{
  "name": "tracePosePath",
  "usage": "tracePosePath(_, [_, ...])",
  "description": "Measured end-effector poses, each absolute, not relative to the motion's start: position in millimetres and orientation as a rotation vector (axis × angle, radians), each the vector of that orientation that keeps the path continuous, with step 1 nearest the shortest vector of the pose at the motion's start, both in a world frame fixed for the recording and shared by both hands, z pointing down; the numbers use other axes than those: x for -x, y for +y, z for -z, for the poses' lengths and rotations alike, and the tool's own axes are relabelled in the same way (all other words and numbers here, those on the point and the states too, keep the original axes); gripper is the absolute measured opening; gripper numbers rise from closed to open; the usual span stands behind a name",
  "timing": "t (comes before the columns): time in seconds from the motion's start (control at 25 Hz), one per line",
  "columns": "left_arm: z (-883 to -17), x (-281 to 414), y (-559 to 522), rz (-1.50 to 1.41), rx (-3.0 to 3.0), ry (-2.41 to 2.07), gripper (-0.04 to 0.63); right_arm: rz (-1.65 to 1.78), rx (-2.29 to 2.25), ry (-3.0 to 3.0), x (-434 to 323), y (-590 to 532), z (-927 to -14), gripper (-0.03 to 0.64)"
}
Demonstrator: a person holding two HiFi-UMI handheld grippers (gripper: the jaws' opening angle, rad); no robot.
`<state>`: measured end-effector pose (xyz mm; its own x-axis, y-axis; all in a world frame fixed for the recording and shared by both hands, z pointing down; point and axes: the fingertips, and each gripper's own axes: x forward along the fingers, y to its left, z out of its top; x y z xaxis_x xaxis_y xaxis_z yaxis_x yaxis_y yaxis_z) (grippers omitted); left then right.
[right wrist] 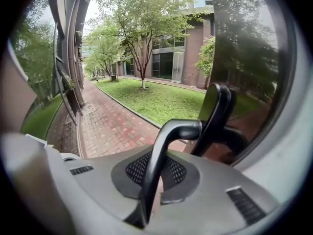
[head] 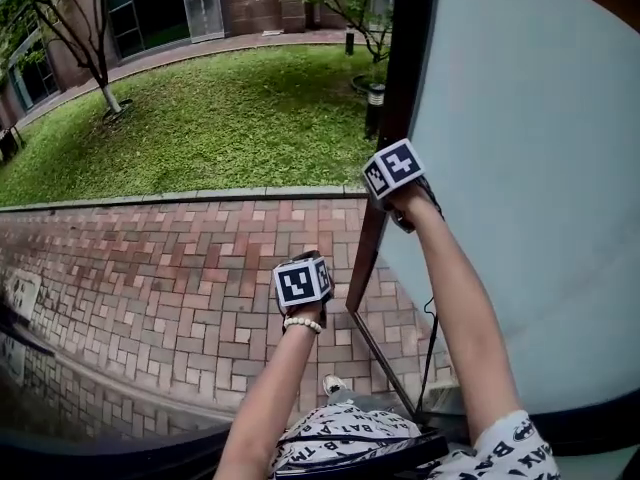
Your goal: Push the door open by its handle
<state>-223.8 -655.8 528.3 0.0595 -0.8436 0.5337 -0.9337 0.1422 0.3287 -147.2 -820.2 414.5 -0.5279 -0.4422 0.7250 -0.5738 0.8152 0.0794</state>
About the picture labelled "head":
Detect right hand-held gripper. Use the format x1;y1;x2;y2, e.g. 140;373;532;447
362;137;445;234

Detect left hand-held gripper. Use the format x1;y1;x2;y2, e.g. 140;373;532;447
273;250;335;330

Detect black window frame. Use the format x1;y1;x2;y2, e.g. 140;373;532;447
344;0;640;462

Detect person's right forearm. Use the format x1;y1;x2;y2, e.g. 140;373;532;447
392;182;524;444

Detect person's left forearm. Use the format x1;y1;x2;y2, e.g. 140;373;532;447
213;307;324;480

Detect white sneaker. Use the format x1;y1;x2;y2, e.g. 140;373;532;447
322;373;349;397

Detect grey trousers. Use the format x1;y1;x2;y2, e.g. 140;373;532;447
324;387;401;415

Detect grey stone curb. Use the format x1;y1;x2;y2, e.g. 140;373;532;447
0;185;370;215

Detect green grass lawn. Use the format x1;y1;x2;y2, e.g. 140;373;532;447
0;42;390;208

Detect brick building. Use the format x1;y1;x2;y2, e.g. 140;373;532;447
0;0;396;130

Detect white printed shirt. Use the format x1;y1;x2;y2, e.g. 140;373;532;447
269;401;561;480

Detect large thin-trunk tree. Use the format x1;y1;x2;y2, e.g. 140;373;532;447
0;0;137;122

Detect dark wooden bench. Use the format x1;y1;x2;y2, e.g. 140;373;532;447
0;124;25;165

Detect white bead bracelet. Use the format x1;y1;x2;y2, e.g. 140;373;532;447
282;316;324;335

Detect thin black hanging cable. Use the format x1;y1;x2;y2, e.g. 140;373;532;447
416;294;442;415

